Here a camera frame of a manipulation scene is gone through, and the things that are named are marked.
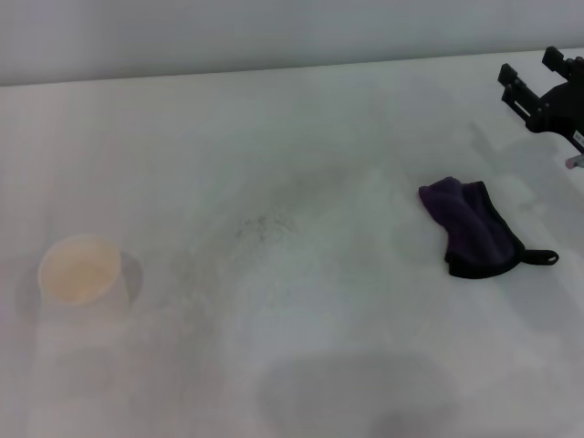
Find purple rag with black trim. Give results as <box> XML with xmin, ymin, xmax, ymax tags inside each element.
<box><xmin>418</xmin><ymin>176</ymin><xmax>560</xmax><ymax>279</ymax></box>

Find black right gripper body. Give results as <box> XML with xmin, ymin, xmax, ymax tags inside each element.
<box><xmin>524</xmin><ymin>78</ymin><xmax>584</xmax><ymax>151</ymax></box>

